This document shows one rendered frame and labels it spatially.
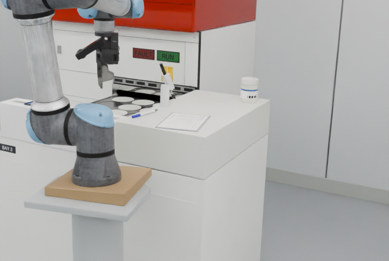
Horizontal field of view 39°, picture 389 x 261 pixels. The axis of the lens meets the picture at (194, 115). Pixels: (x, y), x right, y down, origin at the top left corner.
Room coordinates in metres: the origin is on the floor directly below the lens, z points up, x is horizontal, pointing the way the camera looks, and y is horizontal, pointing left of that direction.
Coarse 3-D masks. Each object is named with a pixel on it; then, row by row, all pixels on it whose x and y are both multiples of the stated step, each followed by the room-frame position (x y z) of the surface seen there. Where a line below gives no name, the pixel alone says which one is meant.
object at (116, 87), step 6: (114, 84) 2.60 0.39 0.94; (120, 84) 2.58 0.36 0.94; (126, 84) 2.58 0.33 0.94; (114, 90) 2.60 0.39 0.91; (126, 90) 2.57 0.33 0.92; (132, 90) 2.55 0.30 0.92; (138, 90) 2.54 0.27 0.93; (144, 90) 2.52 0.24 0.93; (150, 90) 2.51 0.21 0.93; (156, 90) 2.49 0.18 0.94
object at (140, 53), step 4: (136, 52) 2.55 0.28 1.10; (140, 52) 2.54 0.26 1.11; (144, 52) 2.53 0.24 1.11; (148, 52) 2.52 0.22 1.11; (152, 52) 2.52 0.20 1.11; (136, 56) 2.55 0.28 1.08; (140, 56) 2.54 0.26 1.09; (144, 56) 2.53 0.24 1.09; (148, 56) 2.52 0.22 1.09; (152, 56) 2.51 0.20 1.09
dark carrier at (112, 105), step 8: (120, 96) 2.52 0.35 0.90; (128, 96) 2.52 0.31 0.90; (104, 104) 2.36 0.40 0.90; (112, 104) 2.36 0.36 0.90; (120, 104) 2.36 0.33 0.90; (128, 104) 2.37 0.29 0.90; (136, 104) 2.37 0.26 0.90; (152, 104) 2.38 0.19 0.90; (128, 112) 2.23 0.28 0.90; (136, 112) 2.23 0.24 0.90
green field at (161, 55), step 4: (160, 52) 2.50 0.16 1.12; (164, 52) 2.49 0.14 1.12; (168, 52) 2.48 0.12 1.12; (160, 56) 2.50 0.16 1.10; (164, 56) 2.49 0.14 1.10; (168, 56) 2.48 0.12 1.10; (172, 56) 2.47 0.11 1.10; (176, 56) 2.46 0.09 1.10; (164, 60) 2.49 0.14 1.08; (168, 60) 2.48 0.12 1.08; (172, 60) 2.47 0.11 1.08; (176, 60) 2.46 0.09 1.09
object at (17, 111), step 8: (0, 104) 2.10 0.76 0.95; (8, 104) 2.08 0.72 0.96; (16, 104) 2.07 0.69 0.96; (0, 112) 2.10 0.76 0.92; (8, 112) 2.08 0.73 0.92; (16, 112) 2.06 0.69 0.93; (24, 112) 2.04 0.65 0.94; (8, 120) 2.08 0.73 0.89; (16, 120) 2.06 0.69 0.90; (24, 120) 2.05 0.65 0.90; (8, 128) 2.08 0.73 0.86; (16, 128) 2.07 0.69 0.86; (24, 128) 2.05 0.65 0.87; (8, 136) 2.09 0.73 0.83; (16, 136) 2.07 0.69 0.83; (24, 136) 2.05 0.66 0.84; (40, 144) 2.01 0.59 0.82
